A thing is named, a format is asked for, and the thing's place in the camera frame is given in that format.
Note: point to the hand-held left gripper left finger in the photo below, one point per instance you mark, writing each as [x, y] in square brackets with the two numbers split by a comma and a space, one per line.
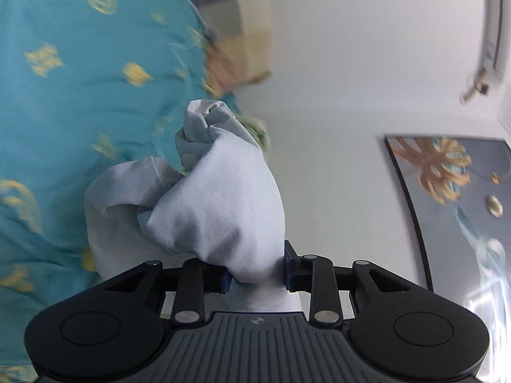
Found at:
[225, 283]

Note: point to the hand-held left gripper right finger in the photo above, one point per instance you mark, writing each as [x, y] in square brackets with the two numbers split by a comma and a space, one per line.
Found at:
[286, 271]

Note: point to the white t-shirt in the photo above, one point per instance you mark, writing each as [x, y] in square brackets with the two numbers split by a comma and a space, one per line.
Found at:
[215, 207]

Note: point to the pale green fleece blanket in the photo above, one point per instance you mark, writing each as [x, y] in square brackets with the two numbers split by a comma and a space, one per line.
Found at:
[259, 131]

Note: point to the teal patterned bed sheet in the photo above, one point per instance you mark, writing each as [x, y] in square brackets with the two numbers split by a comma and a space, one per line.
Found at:
[80, 87]

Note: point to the checked pillow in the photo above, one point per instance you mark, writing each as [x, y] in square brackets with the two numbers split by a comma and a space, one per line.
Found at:
[239, 20]

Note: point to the white air conditioner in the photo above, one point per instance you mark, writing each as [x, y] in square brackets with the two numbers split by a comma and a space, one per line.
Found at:
[493, 28]

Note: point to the framed flower wall picture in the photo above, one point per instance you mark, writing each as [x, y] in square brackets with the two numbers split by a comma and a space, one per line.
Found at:
[459, 207]

